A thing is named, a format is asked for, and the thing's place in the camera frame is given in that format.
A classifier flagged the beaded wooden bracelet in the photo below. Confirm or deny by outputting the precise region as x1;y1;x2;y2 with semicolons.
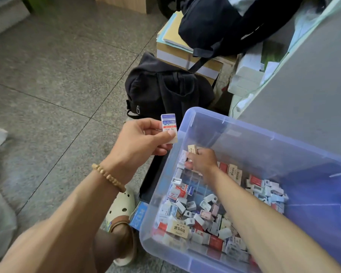
91;163;127;193

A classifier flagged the person's right hand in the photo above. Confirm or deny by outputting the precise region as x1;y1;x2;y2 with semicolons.
188;146;219;177

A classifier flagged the white cabinet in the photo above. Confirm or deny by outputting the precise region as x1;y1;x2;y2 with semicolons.
236;0;341;160

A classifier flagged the stack of white boxes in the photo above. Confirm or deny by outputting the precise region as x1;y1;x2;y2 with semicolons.
227;42;268;100

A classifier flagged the person's right forearm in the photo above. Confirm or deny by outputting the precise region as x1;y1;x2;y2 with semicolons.
207;166;341;273

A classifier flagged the stack of paper sheets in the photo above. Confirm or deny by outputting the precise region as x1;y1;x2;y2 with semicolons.
156;11;197;55

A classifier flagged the person's left leg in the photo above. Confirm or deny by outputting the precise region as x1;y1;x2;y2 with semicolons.
91;221;134;273

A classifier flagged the blue striped eraser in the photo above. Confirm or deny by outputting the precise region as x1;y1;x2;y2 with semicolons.
161;113;178;134

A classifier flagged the person's left hand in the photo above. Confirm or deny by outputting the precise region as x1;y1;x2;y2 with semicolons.
101;118;177;182

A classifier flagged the clear plastic storage bin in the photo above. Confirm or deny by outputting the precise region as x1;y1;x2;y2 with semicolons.
138;107;341;273

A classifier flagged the person's left forearm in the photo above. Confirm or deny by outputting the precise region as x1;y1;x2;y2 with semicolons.
0;168;126;273

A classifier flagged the black backpack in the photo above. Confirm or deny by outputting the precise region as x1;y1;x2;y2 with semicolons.
124;52;217;120

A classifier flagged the pile of boxed erasers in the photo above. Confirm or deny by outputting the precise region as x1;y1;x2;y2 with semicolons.
152;144;289;265

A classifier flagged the person's left cream clog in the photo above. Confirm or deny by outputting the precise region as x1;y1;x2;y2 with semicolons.
102;189;140;267

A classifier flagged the cardboard box with papers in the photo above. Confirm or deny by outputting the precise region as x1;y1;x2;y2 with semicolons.
155;39;236;89

